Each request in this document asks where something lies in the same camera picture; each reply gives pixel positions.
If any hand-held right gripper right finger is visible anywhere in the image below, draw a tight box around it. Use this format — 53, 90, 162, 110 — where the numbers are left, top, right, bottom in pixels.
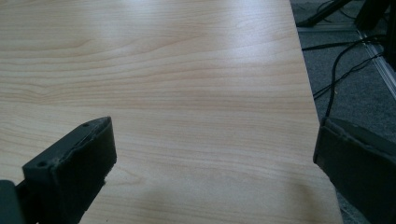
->
313, 118, 396, 224

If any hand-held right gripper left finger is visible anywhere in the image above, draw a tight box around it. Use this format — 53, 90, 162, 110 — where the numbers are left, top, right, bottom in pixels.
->
21, 116, 118, 224

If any dark stand base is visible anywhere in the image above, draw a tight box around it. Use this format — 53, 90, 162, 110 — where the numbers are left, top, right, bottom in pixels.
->
354, 0, 396, 63

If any black stand leg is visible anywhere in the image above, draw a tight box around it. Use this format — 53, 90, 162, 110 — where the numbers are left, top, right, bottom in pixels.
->
296, 0, 354, 28

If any thin black cable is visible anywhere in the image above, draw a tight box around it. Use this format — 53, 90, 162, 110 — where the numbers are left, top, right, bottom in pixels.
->
312, 52, 385, 101

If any thick black cable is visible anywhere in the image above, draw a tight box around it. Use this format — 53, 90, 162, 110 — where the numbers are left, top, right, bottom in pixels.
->
323, 36, 386, 124

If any aluminium floor rail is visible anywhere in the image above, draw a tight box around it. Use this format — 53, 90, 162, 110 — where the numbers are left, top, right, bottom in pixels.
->
356, 29, 396, 101

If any straight black cable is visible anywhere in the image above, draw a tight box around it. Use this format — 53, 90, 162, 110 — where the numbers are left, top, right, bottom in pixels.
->
301, 35, 387, 52

